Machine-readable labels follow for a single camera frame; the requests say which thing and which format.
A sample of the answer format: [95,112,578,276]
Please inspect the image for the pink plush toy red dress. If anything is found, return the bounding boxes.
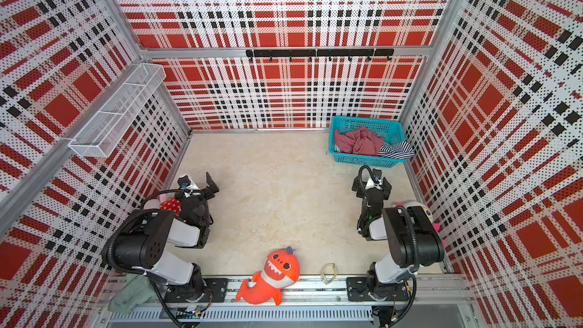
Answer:
[159,197,182,216]

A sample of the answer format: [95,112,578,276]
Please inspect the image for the maroon tank top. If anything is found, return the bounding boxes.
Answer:
[333,126,385,156]

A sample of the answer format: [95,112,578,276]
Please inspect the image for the red shark plush toy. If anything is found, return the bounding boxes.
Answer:
[235,246,301,306]

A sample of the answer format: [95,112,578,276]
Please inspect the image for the white wire mesh shelf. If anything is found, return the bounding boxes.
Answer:
[69,63,165,158]

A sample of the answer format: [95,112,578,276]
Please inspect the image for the striped black white tank top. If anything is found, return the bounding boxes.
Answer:
[378,141,416,160]

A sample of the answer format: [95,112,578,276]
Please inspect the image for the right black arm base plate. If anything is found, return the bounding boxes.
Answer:
[346,276,409,302]

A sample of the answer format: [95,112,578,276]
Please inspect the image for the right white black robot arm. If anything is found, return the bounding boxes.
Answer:
[346,166,445,302]

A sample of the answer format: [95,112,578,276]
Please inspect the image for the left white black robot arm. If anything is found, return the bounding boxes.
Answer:
[102,173,220,302]

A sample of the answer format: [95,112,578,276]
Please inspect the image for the clear plastic ring loop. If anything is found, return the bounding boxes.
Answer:
[319,263,338,285]

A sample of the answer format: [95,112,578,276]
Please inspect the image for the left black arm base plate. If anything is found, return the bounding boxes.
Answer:
[163,278,229,304]

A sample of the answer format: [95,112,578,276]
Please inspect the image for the teal plastic basket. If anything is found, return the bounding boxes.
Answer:
[329,116,415,168]

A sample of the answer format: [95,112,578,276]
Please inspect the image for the black wall hook rail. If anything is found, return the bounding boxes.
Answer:
[245,48,395,61]

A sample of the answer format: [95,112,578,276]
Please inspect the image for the white plush toy yellow glasses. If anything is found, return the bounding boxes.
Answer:
[394,201,440,232]

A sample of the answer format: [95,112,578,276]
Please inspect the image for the green cloth rag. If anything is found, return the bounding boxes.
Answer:
[108,275,157,314]

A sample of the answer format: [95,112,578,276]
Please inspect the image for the aluminium front rail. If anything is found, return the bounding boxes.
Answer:
[97,274,477,324]

